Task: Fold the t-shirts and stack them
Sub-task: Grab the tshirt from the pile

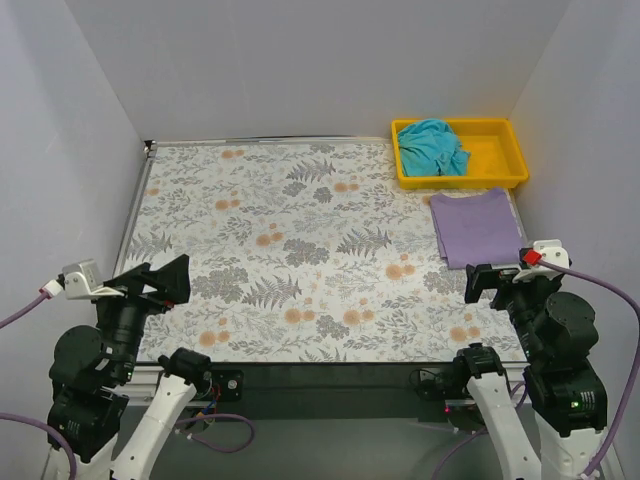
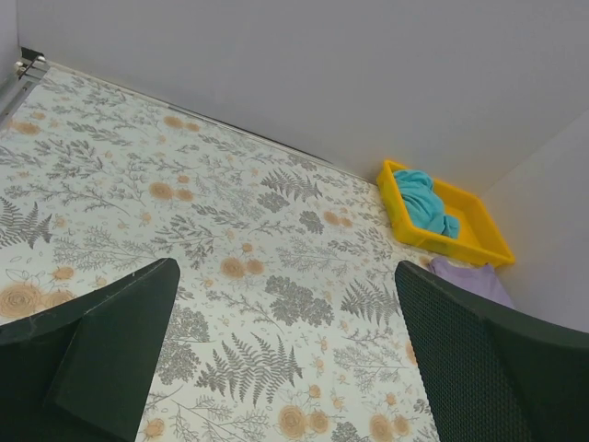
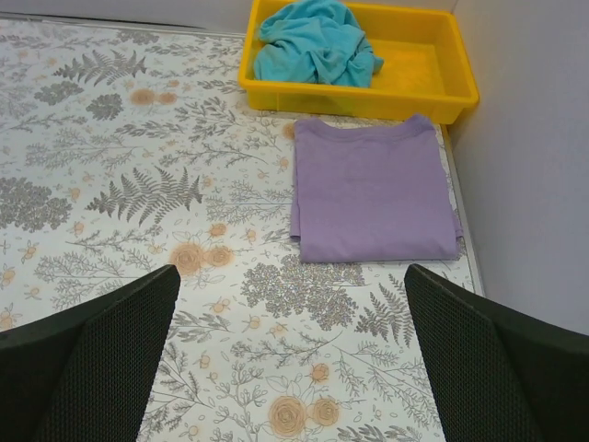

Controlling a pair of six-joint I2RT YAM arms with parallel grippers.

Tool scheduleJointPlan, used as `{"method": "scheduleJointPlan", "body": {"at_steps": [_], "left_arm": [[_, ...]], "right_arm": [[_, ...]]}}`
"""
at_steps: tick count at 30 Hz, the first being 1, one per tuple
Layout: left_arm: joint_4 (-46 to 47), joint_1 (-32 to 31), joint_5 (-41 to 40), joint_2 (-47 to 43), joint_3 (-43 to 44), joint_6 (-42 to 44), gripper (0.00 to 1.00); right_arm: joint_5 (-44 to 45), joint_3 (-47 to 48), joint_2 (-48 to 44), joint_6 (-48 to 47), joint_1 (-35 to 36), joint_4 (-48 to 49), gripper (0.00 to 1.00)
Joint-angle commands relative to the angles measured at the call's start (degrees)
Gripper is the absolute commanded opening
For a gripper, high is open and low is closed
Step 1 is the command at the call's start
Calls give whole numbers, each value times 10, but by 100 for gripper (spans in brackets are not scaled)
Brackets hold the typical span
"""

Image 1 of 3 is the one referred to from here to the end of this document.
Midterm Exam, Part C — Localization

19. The teal t shirt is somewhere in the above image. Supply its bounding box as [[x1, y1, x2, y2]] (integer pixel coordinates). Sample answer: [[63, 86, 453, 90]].
[[397, 118, 471, 177]]

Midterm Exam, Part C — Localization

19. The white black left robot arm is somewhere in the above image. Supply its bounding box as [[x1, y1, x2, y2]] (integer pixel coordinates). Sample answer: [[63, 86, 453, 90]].
[[47, 254, 213, 479]]

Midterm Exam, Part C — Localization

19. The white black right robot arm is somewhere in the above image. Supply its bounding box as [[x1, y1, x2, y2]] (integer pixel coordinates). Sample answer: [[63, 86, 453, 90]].
[[452, 264, 607, 479]]

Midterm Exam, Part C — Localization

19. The folded purple t shirt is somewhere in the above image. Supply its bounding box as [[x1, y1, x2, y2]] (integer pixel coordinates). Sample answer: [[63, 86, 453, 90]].
[[430, 188, 524, 269]]

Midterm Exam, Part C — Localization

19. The yellow plastic tray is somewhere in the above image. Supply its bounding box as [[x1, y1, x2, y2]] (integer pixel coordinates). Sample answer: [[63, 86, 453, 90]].
[[391, 117, 529, 190]]

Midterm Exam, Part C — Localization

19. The floral patterned table mat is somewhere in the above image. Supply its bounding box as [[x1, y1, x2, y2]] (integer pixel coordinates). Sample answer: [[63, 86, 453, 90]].
[[122, 141, 531, 364]]

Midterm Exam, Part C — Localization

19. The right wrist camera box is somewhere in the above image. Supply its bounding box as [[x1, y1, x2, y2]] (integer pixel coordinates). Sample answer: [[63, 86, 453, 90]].
[[513, 239, 570, 283]]

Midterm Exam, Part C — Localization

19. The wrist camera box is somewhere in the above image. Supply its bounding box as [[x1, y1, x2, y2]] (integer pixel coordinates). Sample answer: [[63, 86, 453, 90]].
[[513, 239, 570, 283], [62, 259, 124, 300]]

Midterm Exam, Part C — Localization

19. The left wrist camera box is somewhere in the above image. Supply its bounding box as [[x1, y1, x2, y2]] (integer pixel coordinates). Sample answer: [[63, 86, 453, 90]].
[[62, 259, 124, 300]]

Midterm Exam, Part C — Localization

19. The aluminium table frame rail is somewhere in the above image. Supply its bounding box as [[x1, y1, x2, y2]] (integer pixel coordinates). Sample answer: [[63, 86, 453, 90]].
[[112, 139, 541, 401]]

